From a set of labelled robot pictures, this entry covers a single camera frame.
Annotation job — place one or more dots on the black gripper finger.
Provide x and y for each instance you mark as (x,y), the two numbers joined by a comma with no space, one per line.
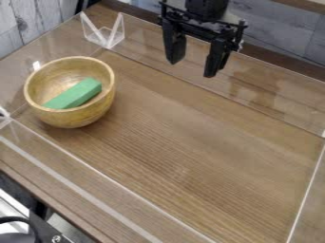
(216,58)
(174,41)

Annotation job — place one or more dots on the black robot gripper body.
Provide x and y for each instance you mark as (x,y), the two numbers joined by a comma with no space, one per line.
(206,20)

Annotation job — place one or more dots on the green rectangular block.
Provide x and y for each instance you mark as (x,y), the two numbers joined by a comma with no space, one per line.
(76,95)

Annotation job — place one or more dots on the wooden bowl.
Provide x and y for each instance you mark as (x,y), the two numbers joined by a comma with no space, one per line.
(53,78)

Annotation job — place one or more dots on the clear acrylic corner bracket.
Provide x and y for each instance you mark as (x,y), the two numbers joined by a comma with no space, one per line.
(104,37)

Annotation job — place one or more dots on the clear acrylic barrier wall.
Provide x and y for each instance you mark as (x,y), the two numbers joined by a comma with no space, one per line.
(198,160)

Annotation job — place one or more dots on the black metal bracket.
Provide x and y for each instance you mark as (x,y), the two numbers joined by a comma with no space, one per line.
(47,233)

